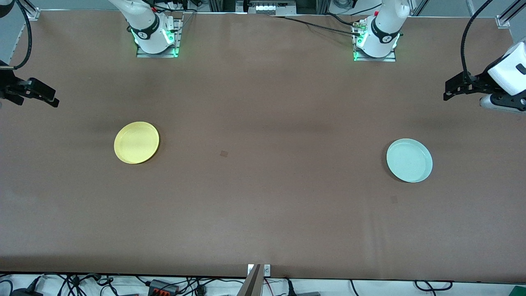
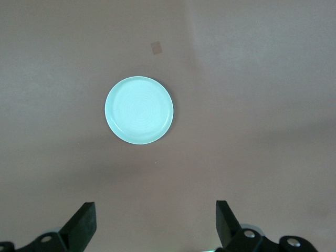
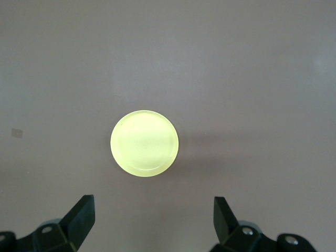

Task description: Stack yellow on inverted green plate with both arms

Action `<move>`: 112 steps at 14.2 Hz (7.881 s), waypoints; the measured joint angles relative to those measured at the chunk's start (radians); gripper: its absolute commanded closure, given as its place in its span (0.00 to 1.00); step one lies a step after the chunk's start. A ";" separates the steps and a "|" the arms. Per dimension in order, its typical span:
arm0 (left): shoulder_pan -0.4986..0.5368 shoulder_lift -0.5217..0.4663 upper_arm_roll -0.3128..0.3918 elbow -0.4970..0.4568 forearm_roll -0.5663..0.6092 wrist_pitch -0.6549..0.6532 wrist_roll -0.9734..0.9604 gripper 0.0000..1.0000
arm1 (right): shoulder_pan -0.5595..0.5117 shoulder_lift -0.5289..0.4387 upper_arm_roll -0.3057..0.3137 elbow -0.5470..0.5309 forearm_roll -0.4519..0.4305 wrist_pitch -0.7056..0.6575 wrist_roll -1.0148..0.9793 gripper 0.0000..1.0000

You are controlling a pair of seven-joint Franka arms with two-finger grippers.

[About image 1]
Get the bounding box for black power strip red switches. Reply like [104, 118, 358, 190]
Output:
[148, 279, 180, 296]

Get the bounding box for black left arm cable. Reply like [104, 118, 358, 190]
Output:
[460, 0, 494, 76]

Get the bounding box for black cable on table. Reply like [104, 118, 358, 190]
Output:
[269, 14, 362, 37]

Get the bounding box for grey camera pole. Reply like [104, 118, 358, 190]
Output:
[238, 264, 264, 296]

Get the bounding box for black looped floor cable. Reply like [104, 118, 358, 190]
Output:
[414, 280, 453, 291]

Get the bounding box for aluminium frame profile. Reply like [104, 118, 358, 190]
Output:
[16, 0, 40, 20]
[496, 0, 526, 28]

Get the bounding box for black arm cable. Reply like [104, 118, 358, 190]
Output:
[460, 0, 494, 76]
[14, 0, 32, 70]

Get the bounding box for pale green plate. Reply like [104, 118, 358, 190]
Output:
[386, 138, 433, 183]

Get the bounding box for white socket strip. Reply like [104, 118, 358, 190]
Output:
[255, 2, 297, 16]

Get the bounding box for yellow plate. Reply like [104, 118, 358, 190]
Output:
[114, 121, 160, 164]

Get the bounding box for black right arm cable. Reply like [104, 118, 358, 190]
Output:
[14, 0, 32, 70]

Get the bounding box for white pole bracket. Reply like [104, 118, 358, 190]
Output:
[247, 264, 271, 277]

